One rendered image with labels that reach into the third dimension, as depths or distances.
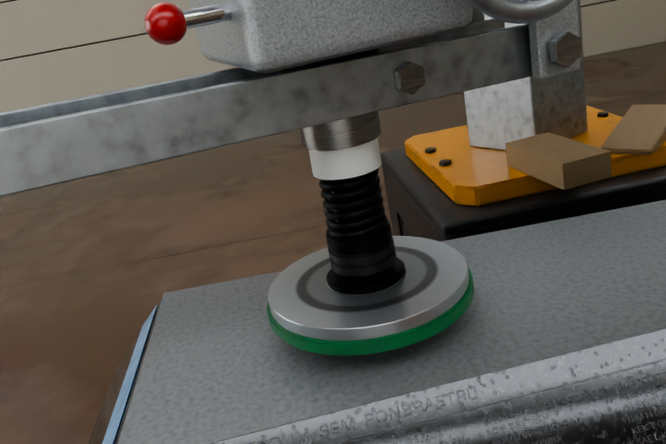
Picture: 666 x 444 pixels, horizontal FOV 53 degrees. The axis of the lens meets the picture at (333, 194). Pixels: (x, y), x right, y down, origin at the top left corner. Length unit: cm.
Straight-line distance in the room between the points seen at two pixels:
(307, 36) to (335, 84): 8
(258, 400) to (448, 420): 18
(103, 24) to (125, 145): 621
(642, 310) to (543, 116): 81
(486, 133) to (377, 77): 96
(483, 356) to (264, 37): 36
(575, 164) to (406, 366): 69
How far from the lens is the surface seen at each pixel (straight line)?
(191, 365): 75
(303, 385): 67
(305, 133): 64
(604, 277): 80
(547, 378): 66
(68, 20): 684
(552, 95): 150
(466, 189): 133
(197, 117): 56
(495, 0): 54
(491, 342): 69
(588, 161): 128
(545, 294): 76
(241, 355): 74
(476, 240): 91
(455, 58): 64
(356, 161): 64
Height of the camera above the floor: 121
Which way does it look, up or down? 18 degrees down
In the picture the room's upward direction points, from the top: 11 degrees counter-clockwise
